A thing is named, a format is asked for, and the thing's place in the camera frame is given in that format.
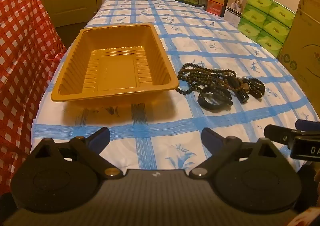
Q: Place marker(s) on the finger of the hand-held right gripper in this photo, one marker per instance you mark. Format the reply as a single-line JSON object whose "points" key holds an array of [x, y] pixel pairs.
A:
{"points": [[277, 133], [308, 125]]}

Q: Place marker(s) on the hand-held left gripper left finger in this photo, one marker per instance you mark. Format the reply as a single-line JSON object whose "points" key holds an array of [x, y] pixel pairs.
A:
{"points": [[100, 137]]}

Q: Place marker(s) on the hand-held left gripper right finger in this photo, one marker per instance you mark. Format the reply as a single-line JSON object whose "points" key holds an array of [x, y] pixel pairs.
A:
{"points": [[212, 139]]}

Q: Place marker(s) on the black pendant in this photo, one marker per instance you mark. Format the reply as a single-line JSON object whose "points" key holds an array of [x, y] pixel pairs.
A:
{"points": [[241, 94]]}

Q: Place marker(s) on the golden plastic tray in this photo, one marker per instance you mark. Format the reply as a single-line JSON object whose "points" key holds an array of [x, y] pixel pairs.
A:
{"points": [[115, 65]]}

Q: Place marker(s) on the large cardboard box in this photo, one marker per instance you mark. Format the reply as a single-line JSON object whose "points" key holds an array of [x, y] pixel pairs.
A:
{"points": [[305, 40]]}

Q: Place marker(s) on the blue checked floral bedsheet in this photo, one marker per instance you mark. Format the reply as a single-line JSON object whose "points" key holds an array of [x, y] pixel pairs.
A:
{"points": [[225, 40]]}

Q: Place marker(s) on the stack of green tissue packs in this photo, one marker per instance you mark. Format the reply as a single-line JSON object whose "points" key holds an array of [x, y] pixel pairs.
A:
{"points": [[265, 20]]}

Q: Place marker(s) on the red checked cloth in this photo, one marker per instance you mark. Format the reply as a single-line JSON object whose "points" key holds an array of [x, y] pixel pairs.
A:
{"points": [[22, 53]]}

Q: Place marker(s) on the red label noodle bowl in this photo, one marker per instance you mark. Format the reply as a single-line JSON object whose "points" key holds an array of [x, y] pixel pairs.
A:
{"points": [[215, 8]]}

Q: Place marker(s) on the white printed box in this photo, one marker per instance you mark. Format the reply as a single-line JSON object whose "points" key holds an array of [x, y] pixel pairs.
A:
{"points": [[235, 8]]}

